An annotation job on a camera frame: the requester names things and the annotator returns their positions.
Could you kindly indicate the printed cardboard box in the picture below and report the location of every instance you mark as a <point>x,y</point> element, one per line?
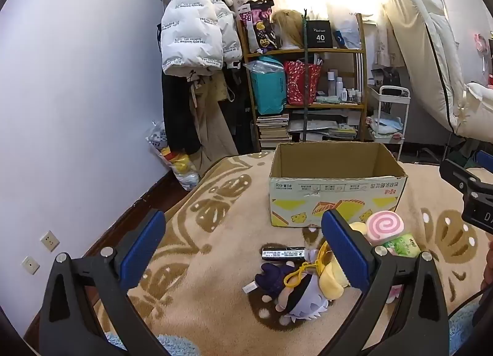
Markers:
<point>308,190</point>

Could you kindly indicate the black hanging bag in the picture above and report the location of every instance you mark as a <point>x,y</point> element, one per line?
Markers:
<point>242,121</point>

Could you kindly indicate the red patterned bag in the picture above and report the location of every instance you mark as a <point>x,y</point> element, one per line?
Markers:
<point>298,84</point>

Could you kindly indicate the pink small fan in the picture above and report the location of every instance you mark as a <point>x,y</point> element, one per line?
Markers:
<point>481,47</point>

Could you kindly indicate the white wall socket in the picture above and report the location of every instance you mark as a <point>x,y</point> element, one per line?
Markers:
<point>50,240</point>

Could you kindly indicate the light blue fluffy cloth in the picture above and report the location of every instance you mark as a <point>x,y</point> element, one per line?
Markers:
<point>473,333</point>
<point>177,344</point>

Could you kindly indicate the white-haired plush doll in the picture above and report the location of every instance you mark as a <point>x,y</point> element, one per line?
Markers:
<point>304,300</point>

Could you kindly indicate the pink white soft toy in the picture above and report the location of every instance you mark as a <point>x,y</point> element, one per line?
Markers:
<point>394,294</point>

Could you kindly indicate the green tissue pack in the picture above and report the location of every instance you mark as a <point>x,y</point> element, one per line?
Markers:
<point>402,245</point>

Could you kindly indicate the black box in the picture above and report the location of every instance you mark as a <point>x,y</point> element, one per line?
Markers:
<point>320,34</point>

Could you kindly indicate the teal bag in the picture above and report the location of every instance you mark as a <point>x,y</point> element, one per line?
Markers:
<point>269,90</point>

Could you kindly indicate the beige printed blanket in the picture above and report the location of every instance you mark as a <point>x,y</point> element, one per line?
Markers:
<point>231,232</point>

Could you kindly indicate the white puffer jacket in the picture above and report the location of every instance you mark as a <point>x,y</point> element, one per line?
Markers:
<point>192,32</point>

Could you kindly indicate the blonde wig on head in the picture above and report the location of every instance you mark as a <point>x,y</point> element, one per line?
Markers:
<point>287,28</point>

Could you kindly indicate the black rectangular packet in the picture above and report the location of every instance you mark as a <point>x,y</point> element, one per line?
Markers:
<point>283,254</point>

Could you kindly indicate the wooden shelf unit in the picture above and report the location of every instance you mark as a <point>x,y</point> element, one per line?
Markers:
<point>269,54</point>

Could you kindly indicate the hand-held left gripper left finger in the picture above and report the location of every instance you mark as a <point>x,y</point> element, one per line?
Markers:
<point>142,248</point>

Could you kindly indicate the white trolley cart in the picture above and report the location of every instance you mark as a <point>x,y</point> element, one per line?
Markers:
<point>387,125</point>

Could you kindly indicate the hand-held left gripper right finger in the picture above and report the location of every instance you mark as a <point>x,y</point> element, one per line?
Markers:
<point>346,248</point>

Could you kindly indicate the beige trousers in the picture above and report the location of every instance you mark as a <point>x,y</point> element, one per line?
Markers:
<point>212,128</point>

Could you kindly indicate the purple patterned bag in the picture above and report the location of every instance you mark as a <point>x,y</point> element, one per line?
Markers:
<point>258,28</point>

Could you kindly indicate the green pole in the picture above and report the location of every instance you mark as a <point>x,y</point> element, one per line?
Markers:
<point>305,117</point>

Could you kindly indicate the white mattress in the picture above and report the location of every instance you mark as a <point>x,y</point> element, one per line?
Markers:
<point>423,51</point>

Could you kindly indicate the black metal frame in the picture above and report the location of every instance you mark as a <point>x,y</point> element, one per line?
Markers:
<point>446,148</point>

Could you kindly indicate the stack of books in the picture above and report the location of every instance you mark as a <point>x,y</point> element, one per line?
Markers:
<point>273,130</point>

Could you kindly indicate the pile of papers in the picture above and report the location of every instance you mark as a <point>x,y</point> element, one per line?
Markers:
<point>327,128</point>

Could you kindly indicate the pink swirl plush toy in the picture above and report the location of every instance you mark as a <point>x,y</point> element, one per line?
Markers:
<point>383,225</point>

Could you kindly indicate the white duvet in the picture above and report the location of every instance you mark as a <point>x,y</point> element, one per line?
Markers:
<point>477,109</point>

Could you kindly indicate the filled clear plastic bag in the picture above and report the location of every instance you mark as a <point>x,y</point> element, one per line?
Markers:
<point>181,171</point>

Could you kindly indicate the pale yellow plush toy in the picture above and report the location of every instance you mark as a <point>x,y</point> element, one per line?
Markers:
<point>358,227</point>

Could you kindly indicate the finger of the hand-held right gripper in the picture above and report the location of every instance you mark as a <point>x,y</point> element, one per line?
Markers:
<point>484,158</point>
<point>458,177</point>

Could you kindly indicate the black hanging garment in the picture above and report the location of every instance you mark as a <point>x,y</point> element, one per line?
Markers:
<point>177,117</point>

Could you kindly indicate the person's right hand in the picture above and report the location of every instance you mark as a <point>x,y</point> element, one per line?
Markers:
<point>488,267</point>

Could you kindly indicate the group of white bottles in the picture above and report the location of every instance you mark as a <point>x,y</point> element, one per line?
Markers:
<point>342,90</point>

